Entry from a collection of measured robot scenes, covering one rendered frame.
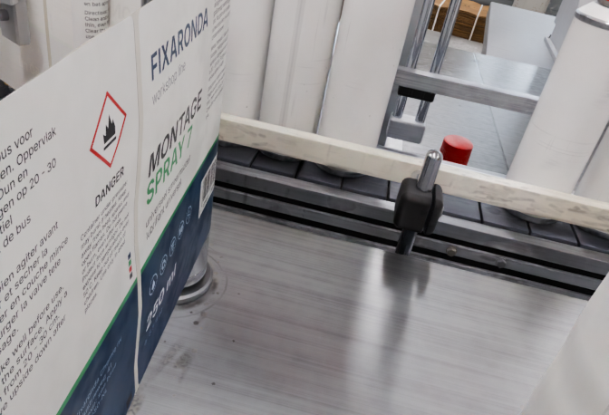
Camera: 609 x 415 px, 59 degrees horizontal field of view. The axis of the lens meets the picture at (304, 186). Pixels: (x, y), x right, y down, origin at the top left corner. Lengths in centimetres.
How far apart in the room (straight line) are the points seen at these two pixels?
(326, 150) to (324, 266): 11
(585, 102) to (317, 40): 20
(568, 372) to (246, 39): 32
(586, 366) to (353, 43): 28
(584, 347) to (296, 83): 29
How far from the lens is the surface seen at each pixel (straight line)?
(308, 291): 33
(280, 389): 28
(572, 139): 45
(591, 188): 49
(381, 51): 41
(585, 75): 43
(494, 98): 48
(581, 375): 20
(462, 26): 483
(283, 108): 44
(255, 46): 44
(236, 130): 44
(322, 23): 42
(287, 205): 44
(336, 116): 43
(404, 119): 54
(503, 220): 46
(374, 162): 43
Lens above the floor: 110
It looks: 32 degrees down
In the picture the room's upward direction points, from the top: 11 degrees clockwise
